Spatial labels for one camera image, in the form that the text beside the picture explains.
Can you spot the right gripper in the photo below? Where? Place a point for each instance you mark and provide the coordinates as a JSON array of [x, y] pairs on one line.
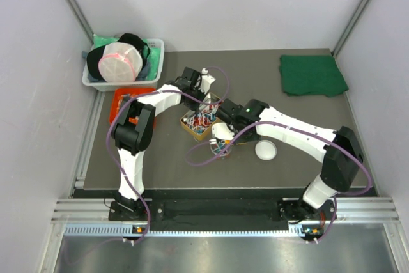
[[234, 130]]

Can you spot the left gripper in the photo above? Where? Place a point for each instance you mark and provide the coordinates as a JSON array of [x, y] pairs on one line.
[[194, 107]]

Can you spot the tan candy box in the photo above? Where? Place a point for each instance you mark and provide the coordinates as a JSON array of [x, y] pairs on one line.
[[199, 123]]

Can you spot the clear plastic cup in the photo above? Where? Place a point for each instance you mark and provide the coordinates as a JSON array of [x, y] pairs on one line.
[[220, 147]]

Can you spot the white round lid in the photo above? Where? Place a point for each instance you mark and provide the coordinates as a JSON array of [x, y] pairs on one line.
[[265, 150]]

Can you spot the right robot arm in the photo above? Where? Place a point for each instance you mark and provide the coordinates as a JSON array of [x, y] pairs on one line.
[[338, 151]]

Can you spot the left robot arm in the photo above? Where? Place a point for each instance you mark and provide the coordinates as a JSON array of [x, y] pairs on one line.
[[133, 126]]

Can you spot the green patterned cloth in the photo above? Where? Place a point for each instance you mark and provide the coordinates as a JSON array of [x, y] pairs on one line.
[[153, 52]]

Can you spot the orange candy tray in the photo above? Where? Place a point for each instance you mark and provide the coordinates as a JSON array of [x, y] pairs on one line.
[[119, 98]]

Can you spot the white mesh laundry bag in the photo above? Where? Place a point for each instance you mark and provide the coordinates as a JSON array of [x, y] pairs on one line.
[[120, 62]]

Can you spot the dark green folded cloth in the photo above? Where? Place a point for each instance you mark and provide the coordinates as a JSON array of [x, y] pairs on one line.
[[311, 75]]

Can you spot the black cap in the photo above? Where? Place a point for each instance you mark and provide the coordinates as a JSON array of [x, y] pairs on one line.
[[96, 62]]

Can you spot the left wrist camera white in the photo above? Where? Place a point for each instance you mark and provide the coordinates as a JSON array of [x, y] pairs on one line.
[[206, 81]]

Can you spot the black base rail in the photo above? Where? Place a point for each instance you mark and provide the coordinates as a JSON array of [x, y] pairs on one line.
[[227, 209]]

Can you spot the white cable duct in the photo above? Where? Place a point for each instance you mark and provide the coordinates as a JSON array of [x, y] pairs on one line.
[[128, 230]]

